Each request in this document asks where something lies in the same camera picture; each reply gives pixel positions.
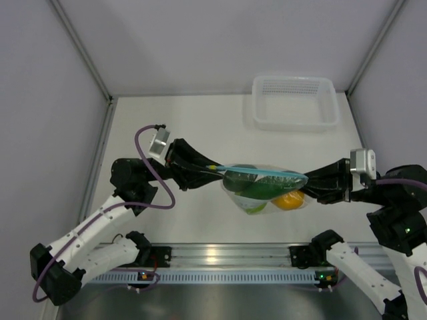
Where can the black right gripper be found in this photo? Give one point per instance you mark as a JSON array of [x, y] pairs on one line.
[[330, 183]]

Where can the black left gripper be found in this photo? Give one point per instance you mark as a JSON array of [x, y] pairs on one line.
[[179, 154]]

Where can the orange fake fruit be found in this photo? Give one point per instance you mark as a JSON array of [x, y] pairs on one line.
[[290, 201]]

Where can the dark green fake avocado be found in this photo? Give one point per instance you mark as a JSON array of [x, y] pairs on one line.
[[236, 181]]

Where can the green fake cucumber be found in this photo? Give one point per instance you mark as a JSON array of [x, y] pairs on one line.
[[268, 188]]

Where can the clear zip bag blue seal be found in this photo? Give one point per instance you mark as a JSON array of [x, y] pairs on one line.
[[260, 171]]

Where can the light green fake lime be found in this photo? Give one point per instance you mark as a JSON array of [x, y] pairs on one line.
[[251, 206]]

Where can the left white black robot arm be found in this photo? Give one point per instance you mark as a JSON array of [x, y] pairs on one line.
[[63, 267]]

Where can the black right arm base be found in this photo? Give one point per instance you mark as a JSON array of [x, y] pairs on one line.
[[314, 253]]

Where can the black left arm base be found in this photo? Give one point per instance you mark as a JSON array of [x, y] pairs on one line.
[[153, 258]]

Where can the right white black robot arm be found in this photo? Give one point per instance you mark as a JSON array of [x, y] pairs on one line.
[[398, 226]]

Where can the white perforated plastic basket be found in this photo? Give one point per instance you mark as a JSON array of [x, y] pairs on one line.
[[294, 104]]

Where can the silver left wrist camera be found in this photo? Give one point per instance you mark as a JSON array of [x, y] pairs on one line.
[[159, 142]]

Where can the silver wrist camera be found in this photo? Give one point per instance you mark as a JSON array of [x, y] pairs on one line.
[[363, 165], [159, 142]]

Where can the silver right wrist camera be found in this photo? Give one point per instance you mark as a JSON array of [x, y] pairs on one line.
[[363, 165]]

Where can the aluminium mounting rail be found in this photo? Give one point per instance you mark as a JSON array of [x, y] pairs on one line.
[[224, 255]]

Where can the white slotted cable duct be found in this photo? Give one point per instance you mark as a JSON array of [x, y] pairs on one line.
[[171, 277]]

